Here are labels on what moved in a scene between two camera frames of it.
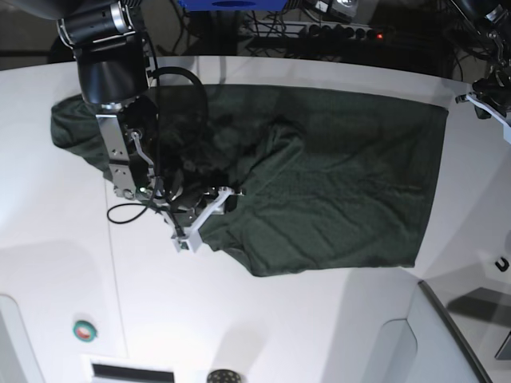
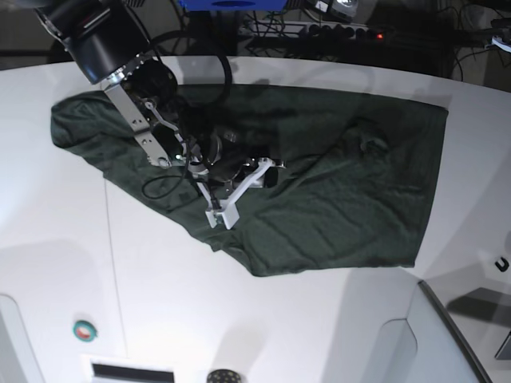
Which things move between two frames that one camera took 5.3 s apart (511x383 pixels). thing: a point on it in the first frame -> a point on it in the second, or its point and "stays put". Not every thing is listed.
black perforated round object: [223, 376] stays put
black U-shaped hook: [505, 266] stays put
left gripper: [185, 199] -> [227, 153]
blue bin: [232, 5] stays put
